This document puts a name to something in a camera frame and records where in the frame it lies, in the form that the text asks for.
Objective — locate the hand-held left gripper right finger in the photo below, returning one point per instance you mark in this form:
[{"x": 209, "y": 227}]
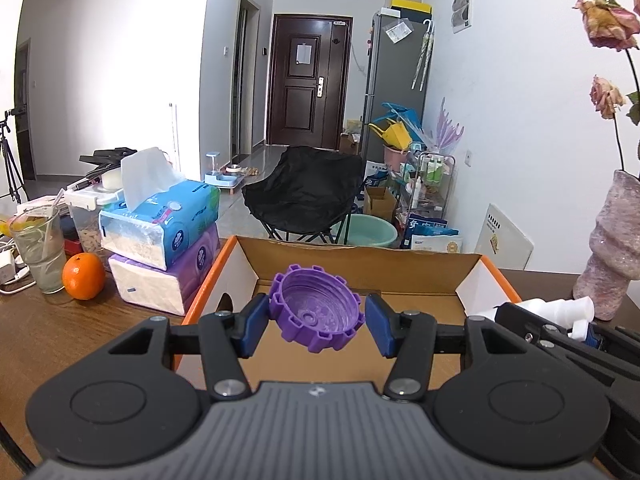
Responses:
[{"x": 380, "y": 325}]

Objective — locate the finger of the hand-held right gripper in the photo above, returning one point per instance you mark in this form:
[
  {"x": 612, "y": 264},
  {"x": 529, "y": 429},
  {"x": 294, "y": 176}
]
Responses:
[
  {"x": 625, "y": 335},
  {"x": 525, "y": 325}
]

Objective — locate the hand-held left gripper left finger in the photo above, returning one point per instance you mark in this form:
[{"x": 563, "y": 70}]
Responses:
[{"x": 255, "y": 325}]

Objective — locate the white spray bottle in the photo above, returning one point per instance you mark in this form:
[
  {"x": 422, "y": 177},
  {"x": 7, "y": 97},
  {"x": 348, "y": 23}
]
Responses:
[{"x": 547, "y": 309}]

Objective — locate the purple ribbed plastic cap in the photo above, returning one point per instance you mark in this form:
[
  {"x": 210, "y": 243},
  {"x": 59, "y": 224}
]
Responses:
[{"x": 315, "y": 310}]

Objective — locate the cardboard box with orange rim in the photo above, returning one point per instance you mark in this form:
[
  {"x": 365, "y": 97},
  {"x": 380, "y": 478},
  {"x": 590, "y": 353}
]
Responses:
[{"x": 350, "y": 270}]

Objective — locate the pink textured vase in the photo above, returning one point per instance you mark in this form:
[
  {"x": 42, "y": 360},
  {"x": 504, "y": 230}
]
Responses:
[{"x": 607, "y": 260}]

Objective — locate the white leaning board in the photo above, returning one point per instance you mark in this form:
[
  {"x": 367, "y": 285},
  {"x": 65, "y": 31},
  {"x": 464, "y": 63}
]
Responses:
[{"x": 502, "y": 240}]

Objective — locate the green plastic basin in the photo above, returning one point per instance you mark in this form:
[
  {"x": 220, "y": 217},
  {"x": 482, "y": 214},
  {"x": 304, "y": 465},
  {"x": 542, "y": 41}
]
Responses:
[{"x": 370, "y": 232}]

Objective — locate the blue and white bag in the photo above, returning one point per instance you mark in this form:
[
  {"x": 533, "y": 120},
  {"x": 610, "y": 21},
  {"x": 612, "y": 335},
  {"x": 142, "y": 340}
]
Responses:
[{"x": 430, "y": 240}]

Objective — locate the purple tissue pack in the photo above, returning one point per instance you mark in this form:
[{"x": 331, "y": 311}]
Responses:
[{"x": 150, "y": 285}]

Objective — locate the small open cardboard box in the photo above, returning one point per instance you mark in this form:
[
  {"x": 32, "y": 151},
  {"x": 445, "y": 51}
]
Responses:
[{"x": 380, "y": 205}]

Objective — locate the blue tissue pack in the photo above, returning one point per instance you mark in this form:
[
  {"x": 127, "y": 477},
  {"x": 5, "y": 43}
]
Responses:
[{"x": 170, "y": 215}]

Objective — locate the black folding chair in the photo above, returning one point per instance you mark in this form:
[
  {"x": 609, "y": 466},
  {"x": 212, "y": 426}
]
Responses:
[{"x": 305, "y": 190}]

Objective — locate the pet feeder with bowls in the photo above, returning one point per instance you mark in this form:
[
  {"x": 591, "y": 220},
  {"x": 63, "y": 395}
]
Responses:
[{"x": 222, "y": 175}]

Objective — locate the pink plastic bucket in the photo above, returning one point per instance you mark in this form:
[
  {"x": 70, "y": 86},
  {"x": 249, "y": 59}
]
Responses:
[{"x": 396, "y": 159}]

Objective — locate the orange fruit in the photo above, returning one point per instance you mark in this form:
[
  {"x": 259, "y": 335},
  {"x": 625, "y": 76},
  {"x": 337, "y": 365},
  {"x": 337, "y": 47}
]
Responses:
[{"x": 83, "y": 276}]

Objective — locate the yellow dustpan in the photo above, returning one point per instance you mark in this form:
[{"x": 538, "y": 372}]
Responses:
[{"x": 395, "y": 135}]

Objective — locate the clear food storage container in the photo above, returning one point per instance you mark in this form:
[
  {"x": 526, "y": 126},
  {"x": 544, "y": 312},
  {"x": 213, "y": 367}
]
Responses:
[{"x": 85, "y": 230}]

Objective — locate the small red box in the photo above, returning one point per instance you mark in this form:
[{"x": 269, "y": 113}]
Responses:
[{"x": 71, "y": 249}]

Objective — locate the purple fairy wings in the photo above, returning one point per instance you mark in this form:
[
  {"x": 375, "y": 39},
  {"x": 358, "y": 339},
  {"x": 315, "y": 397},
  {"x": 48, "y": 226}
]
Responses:
[{"x": 447, "y": 132}]

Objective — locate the white round bowl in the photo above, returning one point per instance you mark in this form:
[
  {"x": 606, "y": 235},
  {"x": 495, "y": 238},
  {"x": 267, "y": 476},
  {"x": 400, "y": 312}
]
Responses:
[{"x": 112, "y": 179}]

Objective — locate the blue plastic hanger rack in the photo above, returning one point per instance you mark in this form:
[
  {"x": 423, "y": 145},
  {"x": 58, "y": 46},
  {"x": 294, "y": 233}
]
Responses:
[{"x": 400, "y": 112}]

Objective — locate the drinking glass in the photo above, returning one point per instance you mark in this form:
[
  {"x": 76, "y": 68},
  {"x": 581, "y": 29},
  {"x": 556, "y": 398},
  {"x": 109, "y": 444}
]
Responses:
[{"x": 40, "y": 260}]

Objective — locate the black laptop stand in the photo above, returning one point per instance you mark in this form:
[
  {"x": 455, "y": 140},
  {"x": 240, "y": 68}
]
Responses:
[{"x": 107, "y": 155}]

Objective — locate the dark brown entrance door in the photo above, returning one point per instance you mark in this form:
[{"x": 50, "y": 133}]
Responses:
[{"x": 307, "y": 105}]

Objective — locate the clear drinking straw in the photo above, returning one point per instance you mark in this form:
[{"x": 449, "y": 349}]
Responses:
[{"x": 54, "y": 210}]

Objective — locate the small dried pink rose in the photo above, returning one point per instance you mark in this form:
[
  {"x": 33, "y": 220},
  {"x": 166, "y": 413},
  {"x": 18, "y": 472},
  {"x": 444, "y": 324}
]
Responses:
[{"x": 605, "y": 96}]

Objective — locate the grey refrigerator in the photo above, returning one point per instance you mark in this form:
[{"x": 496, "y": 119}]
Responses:
[{"x": 392, "y": 85}]

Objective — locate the flat white box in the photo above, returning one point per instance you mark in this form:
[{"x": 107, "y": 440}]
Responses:
[{"x": 40, "y": 206}]

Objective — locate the white power adapter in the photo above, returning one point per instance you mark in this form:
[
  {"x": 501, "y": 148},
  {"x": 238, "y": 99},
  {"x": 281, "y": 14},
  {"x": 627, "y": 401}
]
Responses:
[{"x": 7, "y": 266}]

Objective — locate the folded pale umbrella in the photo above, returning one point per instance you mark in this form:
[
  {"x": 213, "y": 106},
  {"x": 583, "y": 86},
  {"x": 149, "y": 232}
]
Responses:
[{"x": 422, "y": 55}]

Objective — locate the paper sheet on door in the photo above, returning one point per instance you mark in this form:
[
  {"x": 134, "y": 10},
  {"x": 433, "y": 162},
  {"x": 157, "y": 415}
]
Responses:
[{"x": 304, "y": 54}]

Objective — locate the clear plastic bag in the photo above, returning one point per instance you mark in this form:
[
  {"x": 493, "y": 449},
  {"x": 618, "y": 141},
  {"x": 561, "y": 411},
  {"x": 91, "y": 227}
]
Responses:
[{"x": 398, "y": 31}]

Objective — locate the large dried pink rose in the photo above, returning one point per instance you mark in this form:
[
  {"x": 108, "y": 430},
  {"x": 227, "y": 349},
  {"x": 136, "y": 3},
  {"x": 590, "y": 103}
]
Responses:
[{"x": 607, "y": 25}]

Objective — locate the yellow and dark box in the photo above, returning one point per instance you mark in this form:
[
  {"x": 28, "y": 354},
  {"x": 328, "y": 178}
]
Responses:
[{"x": 410, "y": 6}]

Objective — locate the white electrical panel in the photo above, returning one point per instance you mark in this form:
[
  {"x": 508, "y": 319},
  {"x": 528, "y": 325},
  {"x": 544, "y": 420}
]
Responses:
[{"x": 461, "y": 8}]

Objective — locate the white wall outlet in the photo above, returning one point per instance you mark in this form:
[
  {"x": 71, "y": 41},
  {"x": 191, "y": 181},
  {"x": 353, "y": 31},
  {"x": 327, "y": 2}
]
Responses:
[{"x": 468, "y": 158}]

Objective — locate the black camera tripod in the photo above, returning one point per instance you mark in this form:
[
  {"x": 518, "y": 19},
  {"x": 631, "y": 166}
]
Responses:
[{"x": 9, "y": 160}]

